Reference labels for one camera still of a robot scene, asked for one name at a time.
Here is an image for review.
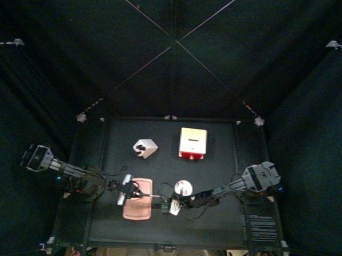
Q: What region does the pink plastic tray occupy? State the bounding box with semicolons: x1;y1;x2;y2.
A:
122;177;154;221

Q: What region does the small white plate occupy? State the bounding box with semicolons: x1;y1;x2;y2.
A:
173;179;196;197

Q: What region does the white cable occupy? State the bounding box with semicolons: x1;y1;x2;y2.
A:
142;194;174;201

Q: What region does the white cube with black pattern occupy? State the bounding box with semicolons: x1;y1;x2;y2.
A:
133;138;161;160

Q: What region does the cream box with red end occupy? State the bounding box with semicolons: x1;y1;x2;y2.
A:
178;127;209;161

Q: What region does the white text label sticker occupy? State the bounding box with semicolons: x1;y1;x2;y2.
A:
246;214;278;243

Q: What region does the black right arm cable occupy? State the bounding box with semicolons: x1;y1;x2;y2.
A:
180;203;221;221

